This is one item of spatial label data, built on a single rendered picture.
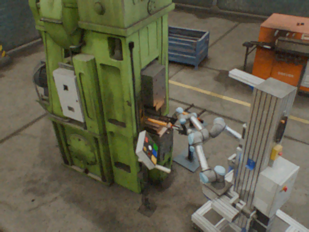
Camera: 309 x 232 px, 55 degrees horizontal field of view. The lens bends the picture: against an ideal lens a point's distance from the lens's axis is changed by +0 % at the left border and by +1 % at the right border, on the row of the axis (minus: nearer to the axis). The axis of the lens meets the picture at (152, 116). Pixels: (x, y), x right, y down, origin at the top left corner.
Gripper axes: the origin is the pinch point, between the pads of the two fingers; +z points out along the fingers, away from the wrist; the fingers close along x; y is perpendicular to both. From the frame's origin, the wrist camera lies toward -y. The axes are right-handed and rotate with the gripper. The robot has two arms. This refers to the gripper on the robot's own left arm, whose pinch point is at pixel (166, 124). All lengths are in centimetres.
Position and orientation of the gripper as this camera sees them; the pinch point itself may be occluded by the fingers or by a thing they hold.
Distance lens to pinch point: 376.1
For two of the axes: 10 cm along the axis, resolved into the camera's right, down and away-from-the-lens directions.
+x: 5.1, -5.2, 6.9
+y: 7.7, 6.3, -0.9
